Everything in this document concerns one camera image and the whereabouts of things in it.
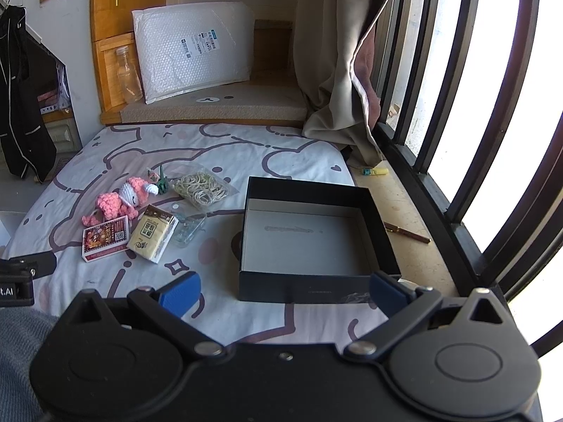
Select printed bed sheet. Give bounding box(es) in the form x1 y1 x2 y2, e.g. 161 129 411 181
0 123 388 348

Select pink crochet doll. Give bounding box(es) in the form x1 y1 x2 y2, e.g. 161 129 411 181
81 177 159 227

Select black window grille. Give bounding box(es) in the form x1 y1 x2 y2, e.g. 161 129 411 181
374 0 563 357

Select person's grey trousers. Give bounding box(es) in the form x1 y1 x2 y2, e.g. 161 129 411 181
0 308 60 422

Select clear plastic bottle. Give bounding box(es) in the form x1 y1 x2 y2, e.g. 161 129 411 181
115 46 145 104

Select black cardboard box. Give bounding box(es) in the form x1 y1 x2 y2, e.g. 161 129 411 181
239 176 402 304

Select white bubble mailer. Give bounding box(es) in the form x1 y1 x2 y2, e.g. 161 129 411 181
131 1 256 105

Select black hanging garment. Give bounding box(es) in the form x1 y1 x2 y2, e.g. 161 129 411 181
0 0 58 184

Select white storage shelf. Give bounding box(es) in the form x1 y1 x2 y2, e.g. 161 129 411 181
37 50 75 117

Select stone window sill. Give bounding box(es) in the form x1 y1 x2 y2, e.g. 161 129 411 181
347 158 467 297

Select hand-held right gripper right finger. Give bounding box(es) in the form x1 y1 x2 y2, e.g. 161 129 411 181
343 270 513 359

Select green plastic clip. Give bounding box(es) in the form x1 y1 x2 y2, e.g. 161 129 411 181
152 165 171 194

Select wooden box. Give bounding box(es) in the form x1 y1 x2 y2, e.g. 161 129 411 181
254 20 295 84

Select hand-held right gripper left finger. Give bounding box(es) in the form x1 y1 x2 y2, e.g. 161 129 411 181
59 271 225 359

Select tan cushion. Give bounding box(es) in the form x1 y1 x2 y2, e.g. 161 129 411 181
120 83 307 124

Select beige curtain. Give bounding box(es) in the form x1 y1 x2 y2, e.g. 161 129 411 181
292 0 390 165

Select small white boxes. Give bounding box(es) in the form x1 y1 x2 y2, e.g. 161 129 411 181
127 204 179 264

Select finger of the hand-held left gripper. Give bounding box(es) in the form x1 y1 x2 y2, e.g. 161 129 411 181
0 251 58 279

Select clear plastic nail case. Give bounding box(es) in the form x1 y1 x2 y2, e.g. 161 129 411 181
169 202 207 249

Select brown pen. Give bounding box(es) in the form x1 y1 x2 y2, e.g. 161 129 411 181
384 221 432 244

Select red card box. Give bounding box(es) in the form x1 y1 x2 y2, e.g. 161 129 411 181
81 215 130 263

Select wooden cabinet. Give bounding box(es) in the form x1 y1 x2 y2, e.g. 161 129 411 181
90 0 183 126

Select white cabinet door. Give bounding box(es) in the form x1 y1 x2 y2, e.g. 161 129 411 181
44 116 83 154

